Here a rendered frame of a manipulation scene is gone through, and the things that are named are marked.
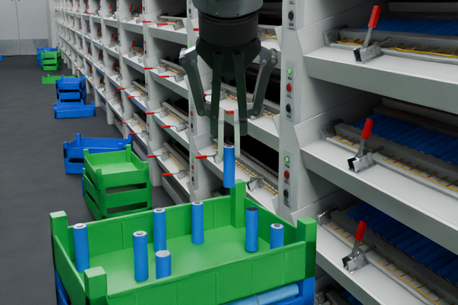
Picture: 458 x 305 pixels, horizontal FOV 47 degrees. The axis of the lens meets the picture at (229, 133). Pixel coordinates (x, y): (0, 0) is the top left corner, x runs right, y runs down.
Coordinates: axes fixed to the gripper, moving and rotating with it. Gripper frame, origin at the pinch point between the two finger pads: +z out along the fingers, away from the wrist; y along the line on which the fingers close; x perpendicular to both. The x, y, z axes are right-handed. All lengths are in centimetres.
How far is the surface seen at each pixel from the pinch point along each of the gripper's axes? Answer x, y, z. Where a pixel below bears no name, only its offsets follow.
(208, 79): 84, -8, 46
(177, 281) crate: -24.3, -5.5, 2.0
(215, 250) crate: -11.1, -1.8, 13.1
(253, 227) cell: -9.9, 3.7, 9.2
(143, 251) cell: -17.3, -10.7, 5.6
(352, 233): 9.3, 24.2, 33.1
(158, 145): 126, -35, 109
